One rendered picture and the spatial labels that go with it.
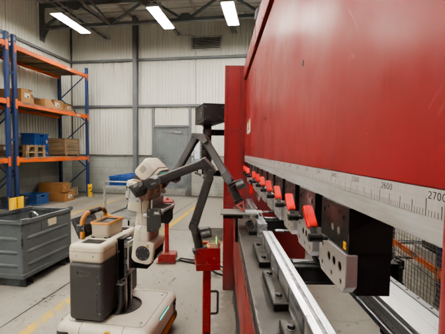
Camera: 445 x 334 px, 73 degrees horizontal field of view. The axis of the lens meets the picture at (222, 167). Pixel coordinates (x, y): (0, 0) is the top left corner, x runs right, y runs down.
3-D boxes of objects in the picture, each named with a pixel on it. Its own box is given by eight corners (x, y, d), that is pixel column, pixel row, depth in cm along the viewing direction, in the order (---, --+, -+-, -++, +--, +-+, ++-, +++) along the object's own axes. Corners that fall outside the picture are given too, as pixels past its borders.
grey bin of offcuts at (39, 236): (32, 258, 395) (31, 204, 392) (73, 261, 386) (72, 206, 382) (-27, 284, 317) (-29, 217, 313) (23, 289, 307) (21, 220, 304)
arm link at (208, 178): (208, 166, 195) (206, 168, 184) (216, 168, 195) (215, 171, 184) (189, 224, 203) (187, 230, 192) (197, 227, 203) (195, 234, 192)
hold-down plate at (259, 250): (252, 248, 176) (253, 242, 176) (261, 248, 176) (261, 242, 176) (259, 268, 146) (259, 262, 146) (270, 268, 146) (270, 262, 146)
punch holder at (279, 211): (273, 213, 130) (274, 175, 129) (293, 213, 130) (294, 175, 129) (280, 221, 115) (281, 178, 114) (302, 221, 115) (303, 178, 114)
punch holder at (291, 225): (283, 224, 110) (284, 179, 109) (306, 224, 110) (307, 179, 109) (293, 235, 95) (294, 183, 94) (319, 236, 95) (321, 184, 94)
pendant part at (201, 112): (194, 178, 367) (194, 109, 362) (213, 178, 373) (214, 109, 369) (202, 183, 318) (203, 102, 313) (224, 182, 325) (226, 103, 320)
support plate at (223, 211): (220, 209, 230) (220, 209, 230) (254, 210, 230) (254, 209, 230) (220, 215, 212) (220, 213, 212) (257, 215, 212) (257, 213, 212)
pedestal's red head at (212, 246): (194, 260, 214) (194, 235, 213) (216, 259, 216) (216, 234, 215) (196, 271, 194) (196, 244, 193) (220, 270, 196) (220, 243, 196)
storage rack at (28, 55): (61, 195, 942) (59, 69, 921) (90, 196, 926) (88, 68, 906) (-22, 212, 675) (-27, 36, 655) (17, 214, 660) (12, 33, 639)
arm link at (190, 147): (197, 131, 241) (193, 127, 231) (211, 138, 236) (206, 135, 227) (170, 179, 242) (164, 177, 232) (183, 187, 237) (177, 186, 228)
